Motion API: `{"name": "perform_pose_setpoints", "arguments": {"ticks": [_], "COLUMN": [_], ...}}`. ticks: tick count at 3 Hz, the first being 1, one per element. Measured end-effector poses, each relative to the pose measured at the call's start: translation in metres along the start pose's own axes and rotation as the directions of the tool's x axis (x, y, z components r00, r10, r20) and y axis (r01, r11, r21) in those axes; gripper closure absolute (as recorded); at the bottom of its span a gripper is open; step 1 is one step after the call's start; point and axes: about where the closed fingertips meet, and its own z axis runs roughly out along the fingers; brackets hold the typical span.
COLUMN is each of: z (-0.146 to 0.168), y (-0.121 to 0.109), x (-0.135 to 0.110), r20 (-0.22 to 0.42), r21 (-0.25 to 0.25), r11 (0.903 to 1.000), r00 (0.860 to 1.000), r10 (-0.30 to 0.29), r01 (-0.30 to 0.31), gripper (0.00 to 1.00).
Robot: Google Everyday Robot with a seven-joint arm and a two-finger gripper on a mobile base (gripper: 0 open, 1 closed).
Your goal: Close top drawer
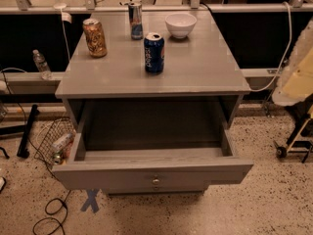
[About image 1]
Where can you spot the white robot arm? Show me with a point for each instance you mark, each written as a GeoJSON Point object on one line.
{"type": "Point", "coordinates": [295, 83]}

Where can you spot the round metal drawer knob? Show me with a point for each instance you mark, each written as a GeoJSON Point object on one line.
{"type": "Point", "coordinates": [156, 181]}

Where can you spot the grey open top drawer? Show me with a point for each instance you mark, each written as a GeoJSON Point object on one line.
{"type": "Point", "coordinates": [122, 145]}

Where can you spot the grey wooden cabinet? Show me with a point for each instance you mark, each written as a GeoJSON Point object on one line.
{"type": "Point", "coordinates": [197, 67]}

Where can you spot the blue Pepsi can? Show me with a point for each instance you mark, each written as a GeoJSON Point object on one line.
{"type": "Point", "coordinates": [154, 53]}

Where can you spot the white ceramic bowl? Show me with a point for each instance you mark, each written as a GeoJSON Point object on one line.
{"type": "Point", "coordinates": [180, 24]}

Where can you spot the gold soda can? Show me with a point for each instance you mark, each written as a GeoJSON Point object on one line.
{"type": "Point", "coordinates": [95, 38]}

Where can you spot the slim Red Bull can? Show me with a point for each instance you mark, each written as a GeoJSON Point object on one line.
{"type": "Point", "coordinates": [135, 20]}

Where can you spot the blue tape cross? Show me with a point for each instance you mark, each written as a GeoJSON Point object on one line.
{"type": "Point", "coordinates": [91, 201]}

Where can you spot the clear plastic water bottle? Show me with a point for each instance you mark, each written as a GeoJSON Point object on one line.
{"type": "Point", "coordinates": [42, 65]}

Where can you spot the black metal stand leg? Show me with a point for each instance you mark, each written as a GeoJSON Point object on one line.
{"type": "Point", "coordinates": [22, 150]}

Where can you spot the wire mesh basket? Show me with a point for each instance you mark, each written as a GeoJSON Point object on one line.
{"type": "Point", "coordinates": [52, 131]}

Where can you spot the wheeled cart frame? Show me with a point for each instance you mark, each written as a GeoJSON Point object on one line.
{"type": "Point", "coordinates": [294, 145]}

